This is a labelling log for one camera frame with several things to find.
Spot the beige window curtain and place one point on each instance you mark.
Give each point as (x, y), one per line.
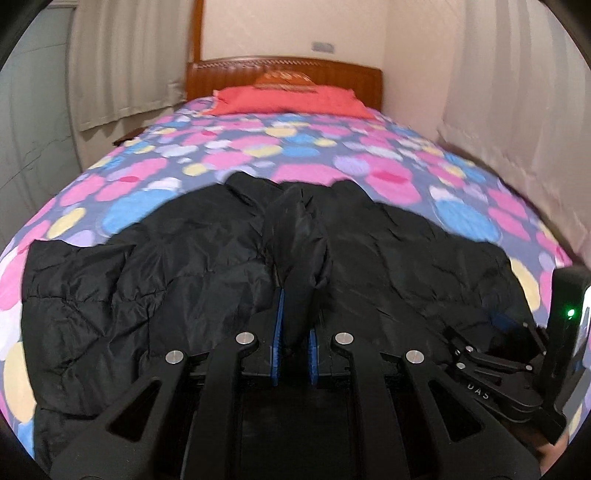
(124, 60)

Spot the wooden wall post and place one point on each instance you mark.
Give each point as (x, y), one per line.
(199, 27)

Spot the orange cushion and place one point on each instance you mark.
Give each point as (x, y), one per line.
(286, 79)

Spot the person's right forearm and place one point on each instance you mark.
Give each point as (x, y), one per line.
(551, 454)

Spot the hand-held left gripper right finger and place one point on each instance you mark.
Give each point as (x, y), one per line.
(313, 360)

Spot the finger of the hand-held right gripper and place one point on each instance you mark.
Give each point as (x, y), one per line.
(494, 362)
(499, 321)

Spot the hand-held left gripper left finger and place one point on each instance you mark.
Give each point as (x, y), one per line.
(277, 341)

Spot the white wall curtain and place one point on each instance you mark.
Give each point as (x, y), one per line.
(521, 115)

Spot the floral bedspread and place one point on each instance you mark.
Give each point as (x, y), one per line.
(323, 147)

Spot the wooden headboard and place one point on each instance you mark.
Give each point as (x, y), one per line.
(221, 76)

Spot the wall outlet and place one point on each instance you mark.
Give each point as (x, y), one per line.
(322, 46)

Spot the red pillow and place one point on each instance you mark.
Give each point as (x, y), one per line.
(286, 101)

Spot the black puffer jacket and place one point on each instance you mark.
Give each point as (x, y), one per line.
(184, 277)

